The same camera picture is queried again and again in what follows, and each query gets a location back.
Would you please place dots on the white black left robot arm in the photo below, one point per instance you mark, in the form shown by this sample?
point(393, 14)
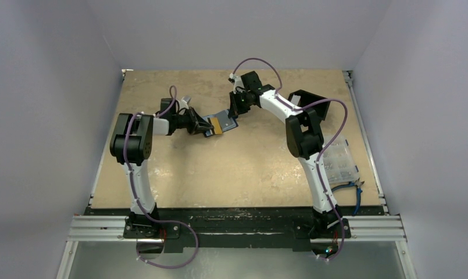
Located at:
point(131, 146)

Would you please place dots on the clear plastic screw box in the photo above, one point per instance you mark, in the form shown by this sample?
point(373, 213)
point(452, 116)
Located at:
point(338, 162)

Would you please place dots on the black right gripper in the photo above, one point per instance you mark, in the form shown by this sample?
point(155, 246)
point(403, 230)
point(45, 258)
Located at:
point(236, 103)

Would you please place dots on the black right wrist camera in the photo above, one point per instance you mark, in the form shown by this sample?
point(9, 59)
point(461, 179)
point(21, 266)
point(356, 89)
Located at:
point(245, 82)

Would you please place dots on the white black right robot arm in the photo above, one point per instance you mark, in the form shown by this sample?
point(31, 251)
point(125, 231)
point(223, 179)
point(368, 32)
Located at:
point(301, 113)

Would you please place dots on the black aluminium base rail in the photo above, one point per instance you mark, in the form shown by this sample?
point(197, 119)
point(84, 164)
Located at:
point(271, 228)

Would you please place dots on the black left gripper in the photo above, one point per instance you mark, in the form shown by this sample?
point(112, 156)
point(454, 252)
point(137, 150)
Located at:
point(201, 124)

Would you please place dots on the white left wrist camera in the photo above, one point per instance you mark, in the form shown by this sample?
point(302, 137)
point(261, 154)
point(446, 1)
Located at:
point(184, 102)

